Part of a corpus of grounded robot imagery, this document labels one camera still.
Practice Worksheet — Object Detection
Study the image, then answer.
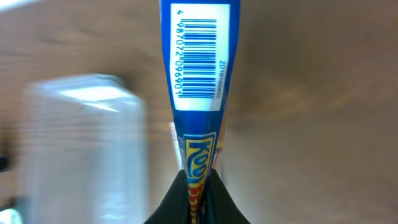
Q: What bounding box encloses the clear plastic container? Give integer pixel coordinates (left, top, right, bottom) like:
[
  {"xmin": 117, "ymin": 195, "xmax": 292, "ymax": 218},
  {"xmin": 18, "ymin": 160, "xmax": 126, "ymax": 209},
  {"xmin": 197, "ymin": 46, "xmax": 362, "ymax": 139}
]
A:
[{"xmin": 18, "ymin": 73, "xmax": 148, "ymax": 223}]

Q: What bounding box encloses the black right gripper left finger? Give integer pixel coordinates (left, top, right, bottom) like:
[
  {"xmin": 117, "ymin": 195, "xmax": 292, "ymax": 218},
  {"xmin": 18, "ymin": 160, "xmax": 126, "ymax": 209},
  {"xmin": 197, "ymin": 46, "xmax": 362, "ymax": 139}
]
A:
[{"xmin": 144, "ymin": 170, "xmax": 190, "ymax": 224}]

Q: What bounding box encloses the blue Kool Fever box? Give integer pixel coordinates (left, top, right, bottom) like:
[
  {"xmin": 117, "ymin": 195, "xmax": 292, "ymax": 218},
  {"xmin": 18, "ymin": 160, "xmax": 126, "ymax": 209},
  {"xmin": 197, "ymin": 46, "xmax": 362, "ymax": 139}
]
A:
[{"xmin": 159, "ymin": 0, "xmax": 241, "ymax": 223}]

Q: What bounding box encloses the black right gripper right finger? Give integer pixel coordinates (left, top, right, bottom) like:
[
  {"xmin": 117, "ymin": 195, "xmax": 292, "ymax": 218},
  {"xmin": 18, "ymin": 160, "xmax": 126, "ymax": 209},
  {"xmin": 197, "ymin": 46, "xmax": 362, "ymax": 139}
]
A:
[{"xmin": 205, "ymin": 169, "xmax": 250, "ymax": 224}]

